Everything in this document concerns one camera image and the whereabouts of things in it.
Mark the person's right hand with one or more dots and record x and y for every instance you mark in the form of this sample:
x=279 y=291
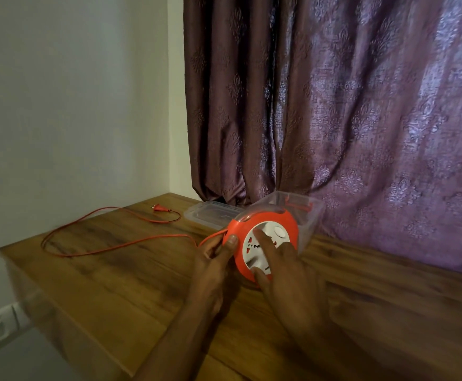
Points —
x=294 y=289

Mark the person's left hand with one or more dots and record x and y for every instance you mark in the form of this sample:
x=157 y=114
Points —
x=209 y=277

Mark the clear plastic storage box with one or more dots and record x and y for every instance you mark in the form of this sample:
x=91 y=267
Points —
x=310 y=218

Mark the orange extension cord reel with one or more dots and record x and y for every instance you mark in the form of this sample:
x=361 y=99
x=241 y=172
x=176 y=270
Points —
x=254 y=218

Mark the person's left forearm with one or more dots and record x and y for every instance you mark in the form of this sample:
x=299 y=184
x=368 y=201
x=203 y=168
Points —
x=175 y=345

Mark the clear plastic box lid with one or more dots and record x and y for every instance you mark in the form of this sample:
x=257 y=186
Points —
x=211 y=214

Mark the purple patterned curtain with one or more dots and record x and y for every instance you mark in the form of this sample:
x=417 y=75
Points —
x=373 y=115

